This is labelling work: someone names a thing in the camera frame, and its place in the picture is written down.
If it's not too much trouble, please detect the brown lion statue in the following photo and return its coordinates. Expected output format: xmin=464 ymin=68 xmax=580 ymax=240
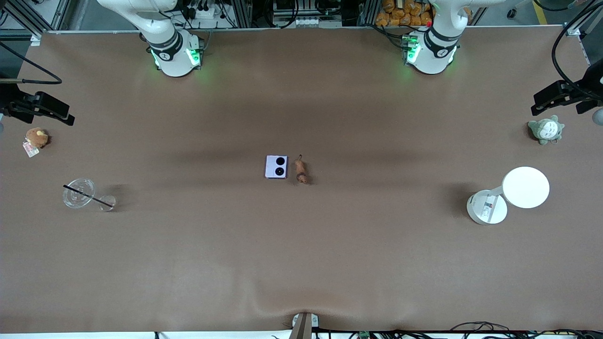
xmin=294 ymin=154 xmax=309 ymax=185

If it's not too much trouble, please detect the grey totoro plush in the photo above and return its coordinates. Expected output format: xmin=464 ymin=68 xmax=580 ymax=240
xmin=527 ymin=115 xmax=565 ymax=145

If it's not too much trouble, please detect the brown plush toy with tag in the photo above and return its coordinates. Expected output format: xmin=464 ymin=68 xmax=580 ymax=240
xmin=23 ymin=127 xmax=50 ymax=158

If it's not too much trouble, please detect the black straw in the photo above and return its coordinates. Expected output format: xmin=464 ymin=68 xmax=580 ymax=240
xmin=63 ymin=185 xmax=114 ymax=209

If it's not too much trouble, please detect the large clear glass cup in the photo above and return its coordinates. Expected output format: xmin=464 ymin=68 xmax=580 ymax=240
xmin=63 ymin=178 xmax=96 ymax=209

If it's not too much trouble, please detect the white desk lamp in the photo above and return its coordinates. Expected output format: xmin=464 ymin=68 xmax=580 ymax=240
xmin=466 ymin=166 xmax=550 ymax=226

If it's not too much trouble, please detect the orange plush toys pile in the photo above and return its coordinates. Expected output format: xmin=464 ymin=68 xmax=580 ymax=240
xmin=375 ymin=0 xmax=434 ymax=27

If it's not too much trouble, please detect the white power strip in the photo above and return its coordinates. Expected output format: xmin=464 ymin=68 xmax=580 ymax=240
xmin=184 ymin=2 xmax=217 ymax=19

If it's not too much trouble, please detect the brown table mat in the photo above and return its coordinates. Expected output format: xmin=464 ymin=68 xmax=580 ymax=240
xmin=0 ymin=26 xmax=603 ymax=333

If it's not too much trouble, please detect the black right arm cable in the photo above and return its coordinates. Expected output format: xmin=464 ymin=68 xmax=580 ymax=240
xmin=0 ymin=41 xmax=63 ymax=85

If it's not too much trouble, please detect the metal camera post bracket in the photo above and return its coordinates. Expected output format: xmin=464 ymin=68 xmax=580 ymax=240
xmin=290 ymin=312 xmax=320 ymax=339

